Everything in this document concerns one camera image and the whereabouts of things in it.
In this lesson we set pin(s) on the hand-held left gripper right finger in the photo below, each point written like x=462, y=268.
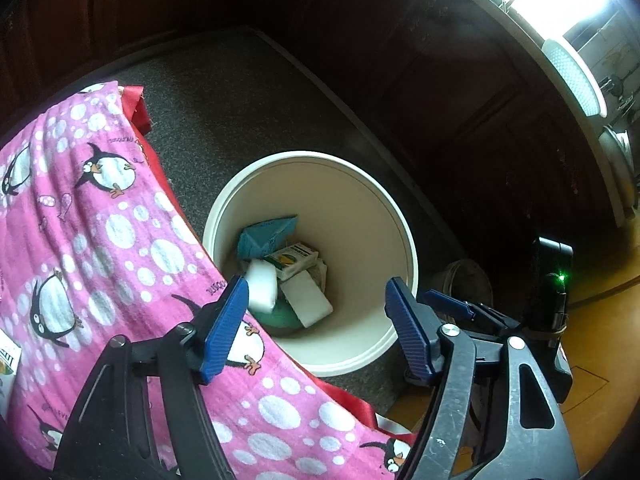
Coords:
x=411, y=332

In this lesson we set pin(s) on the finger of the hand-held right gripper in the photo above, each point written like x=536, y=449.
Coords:
x=447, y=304
x=497, y=321

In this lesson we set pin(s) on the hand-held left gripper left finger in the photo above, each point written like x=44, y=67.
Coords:
x=225, y=330

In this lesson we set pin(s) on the green cloth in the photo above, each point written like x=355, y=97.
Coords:
x=280, y=316

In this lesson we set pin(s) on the white foam block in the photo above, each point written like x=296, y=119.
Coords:
x=307, y=300
x=262, y=282

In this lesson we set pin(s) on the white box yellow-green label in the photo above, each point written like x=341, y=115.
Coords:
x=290, y=260
x=9, y=375

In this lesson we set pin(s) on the teal paper box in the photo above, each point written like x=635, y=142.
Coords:
x=262, y=237

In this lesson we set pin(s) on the white plastic bucket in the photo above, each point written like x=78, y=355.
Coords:
x=360, y=240

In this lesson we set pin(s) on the white tissue packet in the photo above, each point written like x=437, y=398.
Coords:
x=317, y=275

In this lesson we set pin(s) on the dirty grey bucket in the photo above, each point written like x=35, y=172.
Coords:
x=467, y=280

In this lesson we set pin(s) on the metal pot lid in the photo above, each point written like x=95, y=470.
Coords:
x=617, y=170

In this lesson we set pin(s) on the pink penguin printed towel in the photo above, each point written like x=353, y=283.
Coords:
x=100, y=240

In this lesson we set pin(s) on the red tablecloth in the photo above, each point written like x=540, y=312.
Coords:
x=150, y=160

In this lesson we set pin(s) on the white perforated colander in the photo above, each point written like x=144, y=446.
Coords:
x=575, y=77

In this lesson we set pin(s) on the dark wooden base cabinets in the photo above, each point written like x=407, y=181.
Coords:
x=400, y=70

